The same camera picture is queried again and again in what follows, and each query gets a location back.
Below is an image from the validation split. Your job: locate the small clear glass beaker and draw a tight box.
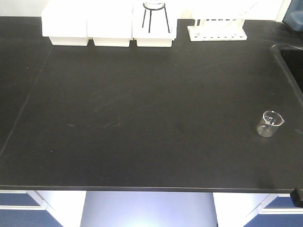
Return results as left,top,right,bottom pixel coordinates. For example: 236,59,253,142
256,110,285,138

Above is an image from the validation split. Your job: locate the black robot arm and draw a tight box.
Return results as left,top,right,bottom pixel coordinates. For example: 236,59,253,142
290,189,303,208

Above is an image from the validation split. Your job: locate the right white storage bin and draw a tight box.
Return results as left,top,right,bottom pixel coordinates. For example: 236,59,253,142
132,0,178,47

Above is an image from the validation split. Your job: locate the white storage bin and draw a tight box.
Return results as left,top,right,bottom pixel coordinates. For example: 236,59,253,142
41,0,89,46
87,0,134,47
132,0,178,47

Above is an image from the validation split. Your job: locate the middle white storage bin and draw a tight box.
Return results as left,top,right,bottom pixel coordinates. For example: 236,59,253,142
87,0,134,47

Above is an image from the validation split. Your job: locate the left white storage bin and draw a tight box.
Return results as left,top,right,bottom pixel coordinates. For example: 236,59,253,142
41,0,89,46

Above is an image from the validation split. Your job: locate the white test tube rack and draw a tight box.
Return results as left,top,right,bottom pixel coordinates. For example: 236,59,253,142
187,0,258,42

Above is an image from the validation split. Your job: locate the black lab sink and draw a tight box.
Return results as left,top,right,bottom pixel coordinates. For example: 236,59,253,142
271,44,303,106

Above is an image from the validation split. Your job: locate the blue base cabinet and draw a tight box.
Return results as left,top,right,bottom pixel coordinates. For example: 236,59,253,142
212,192,303,227
0,190,87,227

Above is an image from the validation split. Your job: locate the blue plastic container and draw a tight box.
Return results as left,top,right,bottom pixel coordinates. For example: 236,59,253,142
283,0,303,32

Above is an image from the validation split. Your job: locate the black wire tripod stand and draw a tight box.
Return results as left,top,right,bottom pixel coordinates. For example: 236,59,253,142
142,0,170,33

